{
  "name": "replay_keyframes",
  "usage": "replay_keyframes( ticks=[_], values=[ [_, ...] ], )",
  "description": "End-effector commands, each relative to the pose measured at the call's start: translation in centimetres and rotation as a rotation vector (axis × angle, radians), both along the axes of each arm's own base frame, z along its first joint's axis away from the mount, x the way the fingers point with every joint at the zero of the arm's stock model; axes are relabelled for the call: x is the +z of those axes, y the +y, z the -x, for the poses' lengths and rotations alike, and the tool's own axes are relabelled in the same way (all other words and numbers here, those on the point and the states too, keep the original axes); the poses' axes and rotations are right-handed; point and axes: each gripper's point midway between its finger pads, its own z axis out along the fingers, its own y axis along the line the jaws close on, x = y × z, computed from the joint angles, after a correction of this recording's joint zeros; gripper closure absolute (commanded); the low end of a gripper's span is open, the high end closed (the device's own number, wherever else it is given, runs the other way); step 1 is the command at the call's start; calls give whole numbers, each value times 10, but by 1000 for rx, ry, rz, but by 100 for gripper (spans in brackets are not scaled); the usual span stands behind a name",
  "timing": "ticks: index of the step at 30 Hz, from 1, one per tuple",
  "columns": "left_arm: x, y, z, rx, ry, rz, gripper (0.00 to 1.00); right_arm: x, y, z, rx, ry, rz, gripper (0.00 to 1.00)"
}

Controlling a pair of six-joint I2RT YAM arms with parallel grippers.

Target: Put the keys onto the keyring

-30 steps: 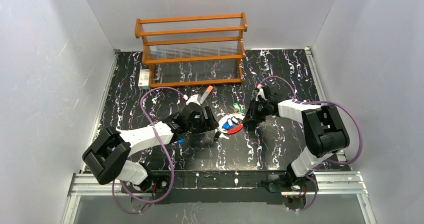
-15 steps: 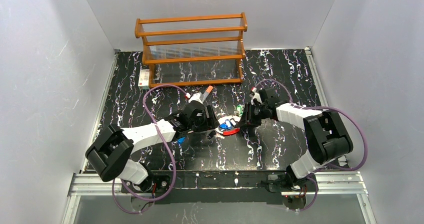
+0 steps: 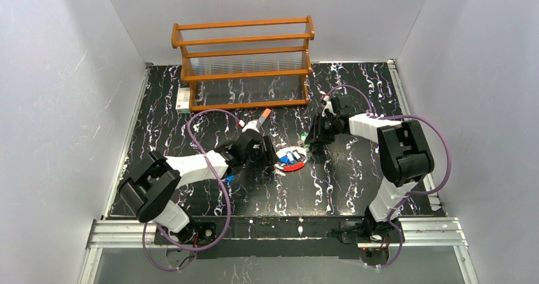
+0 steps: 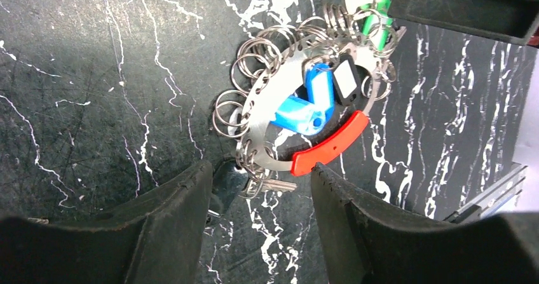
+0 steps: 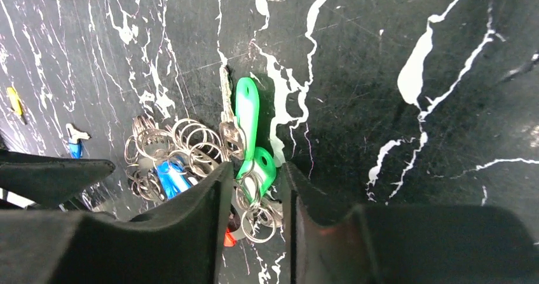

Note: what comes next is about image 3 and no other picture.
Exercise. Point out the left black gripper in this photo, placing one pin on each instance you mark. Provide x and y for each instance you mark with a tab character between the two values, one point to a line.
264	154

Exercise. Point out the aluminium front frame rail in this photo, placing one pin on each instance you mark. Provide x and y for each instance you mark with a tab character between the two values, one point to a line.
422	231

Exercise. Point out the wooden three-tier shelf rack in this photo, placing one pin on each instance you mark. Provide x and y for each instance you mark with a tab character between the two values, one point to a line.
245	64

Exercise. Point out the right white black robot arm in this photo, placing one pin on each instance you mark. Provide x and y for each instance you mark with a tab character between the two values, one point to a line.
405	158

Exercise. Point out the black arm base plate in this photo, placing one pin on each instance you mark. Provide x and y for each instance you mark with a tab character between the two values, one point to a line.
342	237

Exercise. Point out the blue key tag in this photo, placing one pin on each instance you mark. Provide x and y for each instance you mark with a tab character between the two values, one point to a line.
288	158

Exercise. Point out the orange grey marker pen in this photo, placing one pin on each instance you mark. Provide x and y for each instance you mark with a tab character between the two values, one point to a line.
263	117

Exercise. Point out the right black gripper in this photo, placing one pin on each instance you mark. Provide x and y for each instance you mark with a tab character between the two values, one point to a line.
317	131

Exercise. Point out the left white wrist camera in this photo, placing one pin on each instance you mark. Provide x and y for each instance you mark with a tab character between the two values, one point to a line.
252	126

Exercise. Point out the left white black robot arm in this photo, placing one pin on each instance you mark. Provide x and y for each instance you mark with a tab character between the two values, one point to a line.
148	188

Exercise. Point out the red white keyring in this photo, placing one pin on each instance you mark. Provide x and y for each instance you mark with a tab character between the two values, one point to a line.
301	157

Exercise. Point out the small white red box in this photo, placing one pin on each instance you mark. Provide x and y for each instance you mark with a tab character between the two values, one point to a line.
182	104

